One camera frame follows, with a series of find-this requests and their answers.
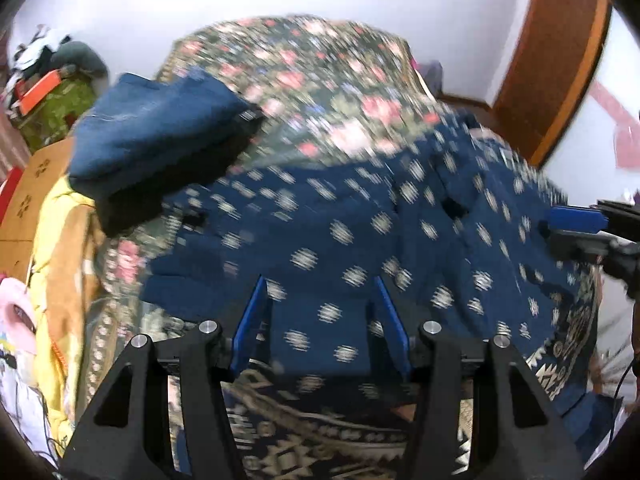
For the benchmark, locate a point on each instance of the green patterned cloth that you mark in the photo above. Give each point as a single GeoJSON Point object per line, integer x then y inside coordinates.
{"type": "Point", "coordinates": [55, 110]}

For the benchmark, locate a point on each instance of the navy patterned hoodie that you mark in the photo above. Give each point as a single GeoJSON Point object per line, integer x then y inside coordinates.
{"type": "Point", "coordinates": [350, 240]}

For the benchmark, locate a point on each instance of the orange box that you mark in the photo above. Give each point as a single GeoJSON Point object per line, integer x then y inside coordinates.
{"type": "Point", "coordinates": [37, 92]}

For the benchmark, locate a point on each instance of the yellow blanket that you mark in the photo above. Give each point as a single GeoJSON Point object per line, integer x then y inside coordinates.
{"type": "Point", "coordinates": [65, 270]}

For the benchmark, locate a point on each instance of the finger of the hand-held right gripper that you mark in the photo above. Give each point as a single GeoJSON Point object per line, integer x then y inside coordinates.
{"type": "Point", "coordinates": [580, 249]}
{"type": "Point", "coordinates": [575, 219]}

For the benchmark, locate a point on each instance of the grey stuffed cushion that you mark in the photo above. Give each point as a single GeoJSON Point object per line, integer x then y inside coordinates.
{"type": "Point", "coordinates": [82, 57]}

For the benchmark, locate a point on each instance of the pile of clutter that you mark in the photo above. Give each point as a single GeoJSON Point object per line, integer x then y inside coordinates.
{"type": "Point", "coordinates": [32, 57]}

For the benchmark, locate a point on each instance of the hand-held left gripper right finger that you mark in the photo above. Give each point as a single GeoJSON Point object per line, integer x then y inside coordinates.
{"type": "Point", "coordinates": [395, 332]}

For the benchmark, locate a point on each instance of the floral bedspread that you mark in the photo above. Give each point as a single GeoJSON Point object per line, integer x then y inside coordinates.
{"type": "Point", "coordinates": [310, 80]}

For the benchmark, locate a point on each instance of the brown cardboard box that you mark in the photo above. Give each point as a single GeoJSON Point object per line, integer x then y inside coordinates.
{"type": "Point", "coordinates": [35, 200]}

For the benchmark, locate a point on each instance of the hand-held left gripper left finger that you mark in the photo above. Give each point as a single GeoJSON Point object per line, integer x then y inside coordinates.
{"type": "Point", "coordinates": [247, 332]}

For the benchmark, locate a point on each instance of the folded blue jeans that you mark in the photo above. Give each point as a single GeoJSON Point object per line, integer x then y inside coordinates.
{"type": "Point", "coordinates": [160, 125]}

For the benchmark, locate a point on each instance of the wooden door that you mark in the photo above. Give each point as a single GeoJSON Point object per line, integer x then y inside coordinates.
{"type": "Point", "coordinates": [550, 60]}

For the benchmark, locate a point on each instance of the red box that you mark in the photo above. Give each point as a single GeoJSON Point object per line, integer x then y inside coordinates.
{"type": "Point", "coordinates": [10, 192]}

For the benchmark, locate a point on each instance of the pink wall sticker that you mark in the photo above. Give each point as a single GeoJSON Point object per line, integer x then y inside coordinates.
{"type": "Point", "coordinates": [620, 125]}

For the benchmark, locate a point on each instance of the grey backpack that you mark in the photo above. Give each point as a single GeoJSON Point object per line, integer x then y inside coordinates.
{"type": "Point", "coordinates": [432, 75]}

